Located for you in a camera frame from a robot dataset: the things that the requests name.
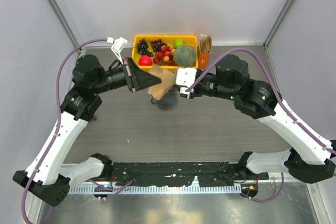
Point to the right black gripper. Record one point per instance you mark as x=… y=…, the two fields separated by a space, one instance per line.
x=195 y=94

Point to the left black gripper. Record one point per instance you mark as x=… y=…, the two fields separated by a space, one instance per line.
x=137 y=78

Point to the brown paper coffee filter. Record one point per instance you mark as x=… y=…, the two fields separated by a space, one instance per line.
x=167 y=81

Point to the grey transparent glass server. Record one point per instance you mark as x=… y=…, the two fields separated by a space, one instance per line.
x=166 y=104

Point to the grey transparent coffee dripper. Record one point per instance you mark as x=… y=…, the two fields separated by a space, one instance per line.
x=172 y=93

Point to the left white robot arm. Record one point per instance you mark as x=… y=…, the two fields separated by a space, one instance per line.
x=45 y=178

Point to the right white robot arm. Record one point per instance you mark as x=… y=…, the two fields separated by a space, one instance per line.
x=309 y=158

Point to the orange filter box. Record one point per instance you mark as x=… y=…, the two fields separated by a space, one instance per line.
x=203 y=59

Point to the red apple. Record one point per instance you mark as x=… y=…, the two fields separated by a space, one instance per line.
x=145 y=60

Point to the dark blue grape bunch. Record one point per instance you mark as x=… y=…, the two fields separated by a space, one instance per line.
x=143 y=48

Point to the red lychee cluster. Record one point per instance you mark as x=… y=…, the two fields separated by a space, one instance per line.
x=165 y=56

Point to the dark red grape bunch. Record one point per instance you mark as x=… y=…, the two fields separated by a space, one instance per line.
x=157 y=45

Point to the green netted melon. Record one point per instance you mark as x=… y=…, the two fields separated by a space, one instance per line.
x=184 y=56

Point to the yellow plastic tray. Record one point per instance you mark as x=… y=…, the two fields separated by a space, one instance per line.
x=151 y=50

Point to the green pear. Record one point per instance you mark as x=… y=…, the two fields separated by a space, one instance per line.
x=177 y=43

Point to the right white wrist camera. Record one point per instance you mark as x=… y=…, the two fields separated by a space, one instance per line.
x=184 y=78

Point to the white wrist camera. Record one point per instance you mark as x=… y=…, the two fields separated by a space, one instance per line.
x=184 y=78
x=117 y=45

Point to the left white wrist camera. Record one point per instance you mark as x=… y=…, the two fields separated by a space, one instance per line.
x=117 y=45

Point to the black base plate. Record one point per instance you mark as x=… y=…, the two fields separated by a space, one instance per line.
x=178 y=174

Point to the slotted cable duct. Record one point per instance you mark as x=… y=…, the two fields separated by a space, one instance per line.
x=87 y=189

